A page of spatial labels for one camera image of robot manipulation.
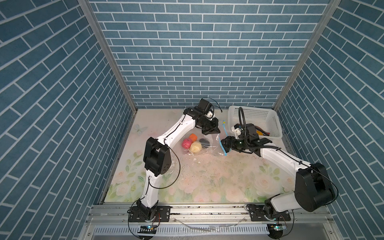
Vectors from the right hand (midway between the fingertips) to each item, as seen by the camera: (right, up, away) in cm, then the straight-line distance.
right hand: (223, 142), depth 86 cm
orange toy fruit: (-18, +2, +12) cm, 21 cm away
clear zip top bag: (-4, -2, 0) cm, 5 cm away
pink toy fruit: (-22, -2, +7) cm, 23 cm away
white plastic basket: (+36, +15, +25) cm, 47 cm away
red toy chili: (+28, +8, +20) cm, 35 cm away
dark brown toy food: (-10, -1, +9) cm, 14 cm away
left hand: (-1, +7, -3) cm, 8 cm away
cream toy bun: (-16, -4, +7) cm, 18 cm away
